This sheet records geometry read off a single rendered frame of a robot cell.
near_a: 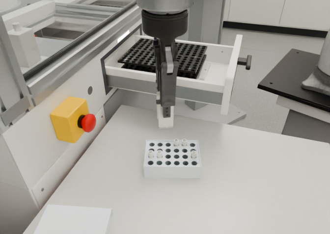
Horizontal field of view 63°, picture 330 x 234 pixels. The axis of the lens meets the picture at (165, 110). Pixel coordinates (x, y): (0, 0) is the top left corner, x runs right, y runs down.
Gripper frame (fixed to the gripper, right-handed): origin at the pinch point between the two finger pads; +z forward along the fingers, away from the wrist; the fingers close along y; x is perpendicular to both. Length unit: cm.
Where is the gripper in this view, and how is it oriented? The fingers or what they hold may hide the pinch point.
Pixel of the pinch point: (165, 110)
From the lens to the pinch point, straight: 54.6
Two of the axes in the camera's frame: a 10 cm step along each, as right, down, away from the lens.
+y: -1.3, -5.9, 8.0
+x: -9.9, 0.8, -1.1
